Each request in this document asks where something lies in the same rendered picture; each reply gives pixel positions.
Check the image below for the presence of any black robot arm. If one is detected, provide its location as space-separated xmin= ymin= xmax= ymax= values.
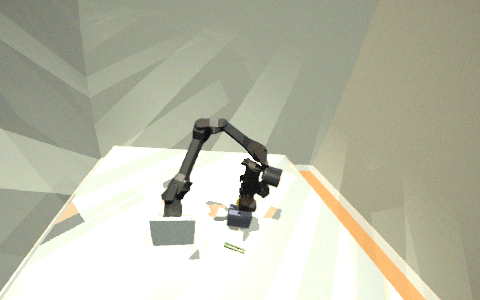
xmin=160 ymin=118 xmax=283 ymax=218

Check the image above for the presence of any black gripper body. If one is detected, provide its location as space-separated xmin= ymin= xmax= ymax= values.
xmin=239 ymin=174 xmax=259 ymax=213

